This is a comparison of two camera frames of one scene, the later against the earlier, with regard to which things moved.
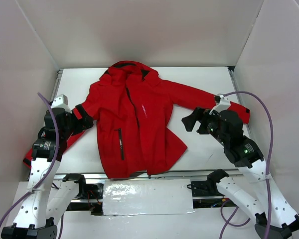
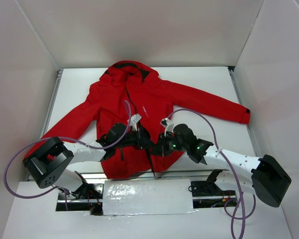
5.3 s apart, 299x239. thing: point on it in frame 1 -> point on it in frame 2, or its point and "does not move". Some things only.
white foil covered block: [145, 196] does not move
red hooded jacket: [130, 108] does not move
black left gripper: [73, 122] -> [143, 139]
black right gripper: [202, 122] -> [160, 145]
